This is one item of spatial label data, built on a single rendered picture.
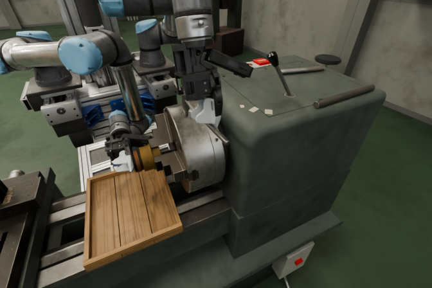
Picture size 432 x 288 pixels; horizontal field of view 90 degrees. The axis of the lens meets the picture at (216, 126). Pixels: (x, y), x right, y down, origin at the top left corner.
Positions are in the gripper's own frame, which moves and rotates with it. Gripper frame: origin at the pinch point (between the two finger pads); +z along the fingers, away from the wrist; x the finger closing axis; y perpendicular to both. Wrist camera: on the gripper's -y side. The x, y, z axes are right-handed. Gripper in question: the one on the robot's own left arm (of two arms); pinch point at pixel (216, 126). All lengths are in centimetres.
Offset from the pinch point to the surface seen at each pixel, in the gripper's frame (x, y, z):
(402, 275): 4, -116, 135
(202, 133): -11.3, 0.1, 6.2
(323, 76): -18, -57, -1
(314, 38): -261, -310, -1
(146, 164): -19.9, 17.8, 15.4
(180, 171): -10.4, 9.0, 16.2
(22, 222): -26, 57, 26
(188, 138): -11.1, 4.9, 6.4
